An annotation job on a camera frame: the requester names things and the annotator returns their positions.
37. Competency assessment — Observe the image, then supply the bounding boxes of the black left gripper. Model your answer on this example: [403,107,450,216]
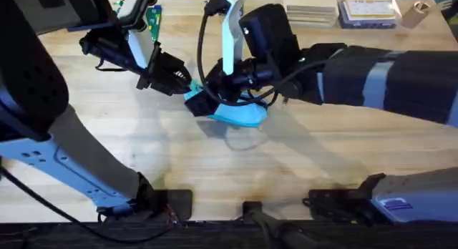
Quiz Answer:
[79,26,193,97]

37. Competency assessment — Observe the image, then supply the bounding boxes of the turquoise soft zip bag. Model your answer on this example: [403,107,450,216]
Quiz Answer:
[183,79,269,129]

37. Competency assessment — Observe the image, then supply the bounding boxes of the left wrist upright plate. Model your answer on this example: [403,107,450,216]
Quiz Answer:
[127,26,156,70]

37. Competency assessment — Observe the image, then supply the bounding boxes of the wrist upright plate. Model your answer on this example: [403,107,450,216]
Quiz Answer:
[127,26,156,70]
[220,0,250,76]

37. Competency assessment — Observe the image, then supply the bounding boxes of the green board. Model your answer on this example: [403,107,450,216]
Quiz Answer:
[113,0,163,43]

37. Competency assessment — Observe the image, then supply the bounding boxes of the right wrist upright plate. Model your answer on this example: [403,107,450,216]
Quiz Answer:
[220,0,250,76]

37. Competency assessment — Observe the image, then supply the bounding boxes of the stack of pale boxes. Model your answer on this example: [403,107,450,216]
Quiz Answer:
[281,0,340,28]

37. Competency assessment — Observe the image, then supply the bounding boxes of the clear lidded box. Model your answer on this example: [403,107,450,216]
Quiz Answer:
[335,0,402,30]

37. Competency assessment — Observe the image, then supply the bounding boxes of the cardboard tape roll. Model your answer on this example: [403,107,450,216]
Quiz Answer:
[399,0,432,29]

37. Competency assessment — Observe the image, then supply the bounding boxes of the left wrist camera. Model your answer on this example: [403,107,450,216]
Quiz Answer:
[116,0,157,30]

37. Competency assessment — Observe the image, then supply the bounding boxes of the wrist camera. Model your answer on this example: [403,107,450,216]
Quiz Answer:
[116,0,157,30]
[238,3,302,64]

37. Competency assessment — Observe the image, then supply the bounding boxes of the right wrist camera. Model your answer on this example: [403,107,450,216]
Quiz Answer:
[238,3,302,64]

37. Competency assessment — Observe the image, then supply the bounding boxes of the black centre mount with hose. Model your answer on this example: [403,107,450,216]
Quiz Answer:
[241,200,323,249]

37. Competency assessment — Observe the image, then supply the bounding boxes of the black rail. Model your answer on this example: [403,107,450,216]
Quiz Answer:
[0,219,458,249]

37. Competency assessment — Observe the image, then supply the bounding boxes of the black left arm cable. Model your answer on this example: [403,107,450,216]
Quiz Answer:
[0,165,180,245]

